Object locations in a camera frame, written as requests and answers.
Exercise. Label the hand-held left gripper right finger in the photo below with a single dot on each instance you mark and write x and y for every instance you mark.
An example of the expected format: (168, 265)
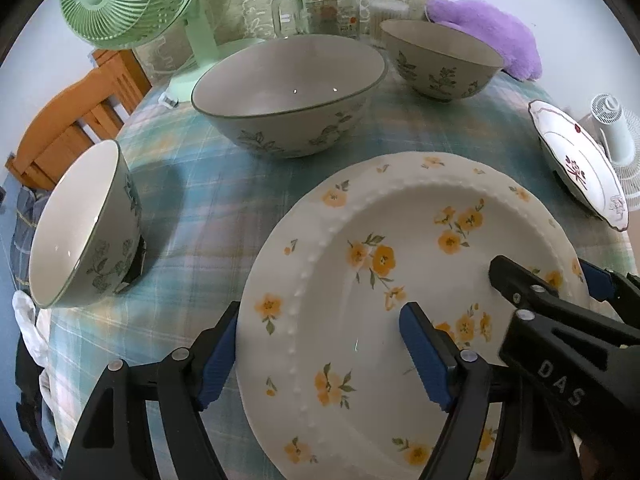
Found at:
(425, 355)

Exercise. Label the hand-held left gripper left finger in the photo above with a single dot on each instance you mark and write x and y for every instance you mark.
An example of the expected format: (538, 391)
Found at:
(217, 355)

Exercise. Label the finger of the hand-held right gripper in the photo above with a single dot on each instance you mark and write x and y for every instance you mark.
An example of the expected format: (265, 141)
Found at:
(522, 285)
(597, 280)

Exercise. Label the yellow flower white plate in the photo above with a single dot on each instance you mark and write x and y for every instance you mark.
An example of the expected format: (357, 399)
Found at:
(350, 280)

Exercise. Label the red flower white plate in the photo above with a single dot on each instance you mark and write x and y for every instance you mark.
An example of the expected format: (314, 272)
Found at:
(575, 145)

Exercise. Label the small leaf print bowl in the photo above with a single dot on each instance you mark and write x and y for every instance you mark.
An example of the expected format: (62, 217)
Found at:
(440, 47)
(75, 220)

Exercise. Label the large leaf print bowl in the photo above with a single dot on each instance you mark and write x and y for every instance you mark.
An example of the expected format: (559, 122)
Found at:
(290, 80)

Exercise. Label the white clip fan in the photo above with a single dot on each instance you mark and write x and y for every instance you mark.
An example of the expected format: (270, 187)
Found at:
(612, 130)

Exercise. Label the plaid tablecloth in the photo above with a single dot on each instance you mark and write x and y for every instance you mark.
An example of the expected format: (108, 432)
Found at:
(210, 200)

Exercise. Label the white cloth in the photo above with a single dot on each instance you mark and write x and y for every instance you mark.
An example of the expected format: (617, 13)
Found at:
(30, 330)

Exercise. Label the dark cloth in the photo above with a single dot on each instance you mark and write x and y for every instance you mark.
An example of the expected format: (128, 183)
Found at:
(32, 410)

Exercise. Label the purple plush toy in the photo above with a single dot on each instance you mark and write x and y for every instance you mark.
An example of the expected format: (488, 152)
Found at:
(490, 30)

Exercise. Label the glass jar with lid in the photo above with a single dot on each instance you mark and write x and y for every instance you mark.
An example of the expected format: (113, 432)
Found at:
(325, 10)

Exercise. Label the green desk fan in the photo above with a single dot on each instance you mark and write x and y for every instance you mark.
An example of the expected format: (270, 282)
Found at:
(115, 0)

